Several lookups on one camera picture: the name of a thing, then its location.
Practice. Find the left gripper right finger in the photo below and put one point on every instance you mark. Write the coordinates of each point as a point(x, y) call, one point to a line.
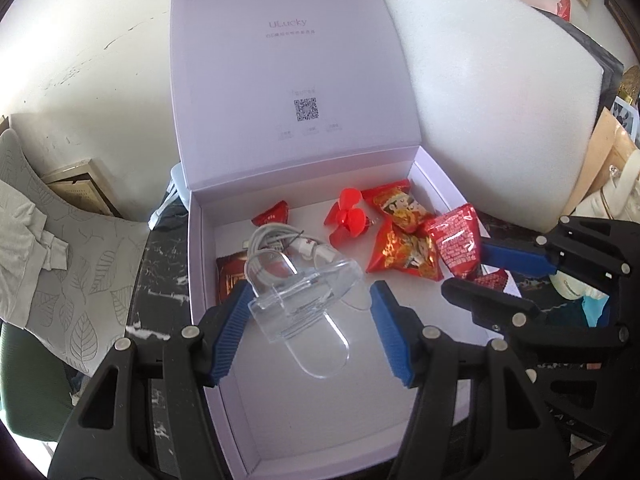
point(399, 329)

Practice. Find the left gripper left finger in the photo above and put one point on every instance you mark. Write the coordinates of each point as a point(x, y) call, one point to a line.
point(225, 325)

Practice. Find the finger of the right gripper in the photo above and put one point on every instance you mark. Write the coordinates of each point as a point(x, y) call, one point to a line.
point(524, 258)
point(489, 308)

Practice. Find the dark red snack packet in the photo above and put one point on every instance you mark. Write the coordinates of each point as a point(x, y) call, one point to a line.
point(456, 235)

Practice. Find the brown chocolate packet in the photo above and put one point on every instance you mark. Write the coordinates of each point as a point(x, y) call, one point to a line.
point(230, 270)

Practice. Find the large red gold candy packet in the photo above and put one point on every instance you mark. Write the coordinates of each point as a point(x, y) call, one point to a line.
point(394, 249)

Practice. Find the clear acrylic phone stand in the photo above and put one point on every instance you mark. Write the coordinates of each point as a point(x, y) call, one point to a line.
point(292, 305)

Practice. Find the red plastic fan toy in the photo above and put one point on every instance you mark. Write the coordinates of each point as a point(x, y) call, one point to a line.
point(347, 219)

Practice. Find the red green snack packet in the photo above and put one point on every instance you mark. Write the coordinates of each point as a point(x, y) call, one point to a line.
point(278, 213)

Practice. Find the light blue plastic bag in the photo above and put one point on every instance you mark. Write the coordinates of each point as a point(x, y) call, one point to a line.
point(596, 311)

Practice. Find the white cartoon water bottle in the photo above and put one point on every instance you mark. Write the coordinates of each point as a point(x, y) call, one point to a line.
point(618, 199)

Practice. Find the grey upholstered chair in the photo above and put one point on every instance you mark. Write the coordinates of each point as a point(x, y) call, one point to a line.
point(78, 313)

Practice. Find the white foam pillow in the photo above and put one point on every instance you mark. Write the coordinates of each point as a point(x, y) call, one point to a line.
point(507, 97)

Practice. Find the green chair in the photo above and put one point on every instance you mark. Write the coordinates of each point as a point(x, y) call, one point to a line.
point(35, 392)

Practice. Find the lavender gift box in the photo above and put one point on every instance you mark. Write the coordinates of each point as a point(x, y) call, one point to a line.
point(296, 100)

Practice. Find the beige garment on chair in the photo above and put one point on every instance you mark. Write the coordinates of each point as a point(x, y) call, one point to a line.
point(27, 249)

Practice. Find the framed picture against wall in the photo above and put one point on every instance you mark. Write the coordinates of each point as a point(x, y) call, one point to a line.
point(83, 185)

